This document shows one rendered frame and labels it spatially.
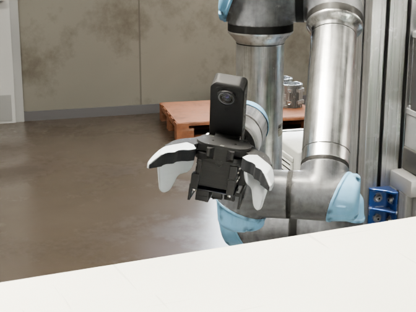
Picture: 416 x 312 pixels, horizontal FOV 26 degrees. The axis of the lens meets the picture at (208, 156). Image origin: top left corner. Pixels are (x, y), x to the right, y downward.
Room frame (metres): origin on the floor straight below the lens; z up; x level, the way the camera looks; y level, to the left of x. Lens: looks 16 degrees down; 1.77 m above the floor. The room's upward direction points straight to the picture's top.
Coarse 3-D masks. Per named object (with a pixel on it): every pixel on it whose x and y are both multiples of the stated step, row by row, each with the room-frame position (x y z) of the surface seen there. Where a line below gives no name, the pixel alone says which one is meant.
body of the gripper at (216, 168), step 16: (208, 144) 1.13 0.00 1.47; (224, 144) 1.13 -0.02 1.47; (240, 144) 1.14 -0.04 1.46; (208, 160) 1.13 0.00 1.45; (224, 160) 1.12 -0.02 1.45; (240, 160) 1.12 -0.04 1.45; (192, 176) 1.13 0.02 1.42; (208, 176) 1.13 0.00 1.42; (224, 176) 1.13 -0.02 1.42; (240, 176) 1.15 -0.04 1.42; (192, 192) 1.15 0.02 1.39; (208, 192) 1.12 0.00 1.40; (224, 192) 1.13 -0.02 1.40; (240, 192) 1.12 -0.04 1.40
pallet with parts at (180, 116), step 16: (288, 80) 7.51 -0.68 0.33; (288, 96) 7.23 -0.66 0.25; (160, 112) 7.43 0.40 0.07; (176, 112) 7.10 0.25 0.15; (192, 112) 7.10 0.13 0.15; (208, 112) 7.10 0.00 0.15; (288, 112) 7.10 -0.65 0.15; (304, 112) 7.10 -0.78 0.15; (176, 128) 6.72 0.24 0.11; (192, 128) 6.75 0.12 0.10; (208, 128) 7.13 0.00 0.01
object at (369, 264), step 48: (288, 240) 0.57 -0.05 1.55; (336, 240) 0.57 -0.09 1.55; (384, 240) 0.57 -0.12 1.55; (0, 288) 0.49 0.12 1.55; (48, 288) 0.49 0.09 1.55; (96, 288) 0.49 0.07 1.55; (144, 288) 0.49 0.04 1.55; (192, 288) 0.49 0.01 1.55; (240, 288) 0.49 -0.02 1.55; (288, 288) 0.49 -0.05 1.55; (336, 288) 0.49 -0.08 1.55; (384, 288) 0.49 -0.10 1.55
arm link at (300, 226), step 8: (360, 200) 1.54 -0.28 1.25; (360, 208) 1.54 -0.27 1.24; (360, 216) 1.53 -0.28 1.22; (296, 224) 1.52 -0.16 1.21; (304, 224) 1.52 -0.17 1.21; (312, 224) 1.52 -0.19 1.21; (320, 224) 1.52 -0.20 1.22; (328, 224) 1.51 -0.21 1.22; (336, 224) 1.51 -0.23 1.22; (344, 224) 1.51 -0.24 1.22; (352, 224) 1.52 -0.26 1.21; (360, 224) 1.54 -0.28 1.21; (288, 232) 1.52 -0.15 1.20; (296, 232) 1.52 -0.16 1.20; (304, 232) 1.52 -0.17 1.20; (312, 232) 1.52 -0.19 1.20
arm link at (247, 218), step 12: (276, 180) 1.30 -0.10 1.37; (276, 192) 1.29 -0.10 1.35; (228, 204) 1.30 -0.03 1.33; (252, 204) 1.29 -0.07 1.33; (264, 204) 1.29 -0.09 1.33; (276, 204) 1.28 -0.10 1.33; (228, 216) 1.30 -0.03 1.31; (240, 216) 1.29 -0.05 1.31; (252, 216) 1.30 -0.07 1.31; (264, 216) 1.30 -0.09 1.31; (276, 216) 1.30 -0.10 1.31; (228, 228) 1.30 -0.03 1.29; (240, 228) 1.29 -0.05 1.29; (252, 228) 1.30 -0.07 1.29
